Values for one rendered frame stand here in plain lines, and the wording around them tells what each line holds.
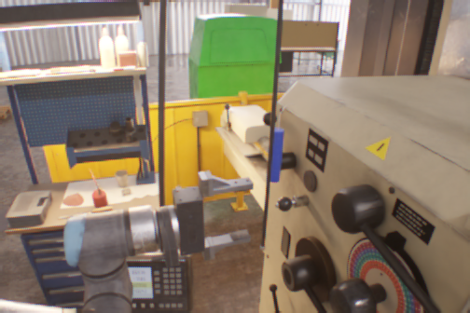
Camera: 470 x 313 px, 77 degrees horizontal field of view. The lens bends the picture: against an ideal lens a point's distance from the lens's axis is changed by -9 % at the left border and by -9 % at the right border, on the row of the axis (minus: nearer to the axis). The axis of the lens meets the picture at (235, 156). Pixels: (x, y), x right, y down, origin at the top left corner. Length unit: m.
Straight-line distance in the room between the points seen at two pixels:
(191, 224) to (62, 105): 1.71
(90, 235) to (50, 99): 1.68
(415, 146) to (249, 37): 3.86
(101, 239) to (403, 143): 0.52
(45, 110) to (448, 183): 2.13
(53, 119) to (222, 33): 2.54
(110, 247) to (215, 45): 3.71
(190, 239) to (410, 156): 0.42
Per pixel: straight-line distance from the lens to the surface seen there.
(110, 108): 2.18
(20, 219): 2.08
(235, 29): 4.25
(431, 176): 0.50
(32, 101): 2.26
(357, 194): 0.50
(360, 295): 0.51
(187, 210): 0.60
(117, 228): 0.60
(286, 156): 0.73
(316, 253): 0.70
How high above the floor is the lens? 2.08
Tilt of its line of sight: 27 degrees down
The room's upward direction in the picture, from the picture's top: 1 degrees clockwise
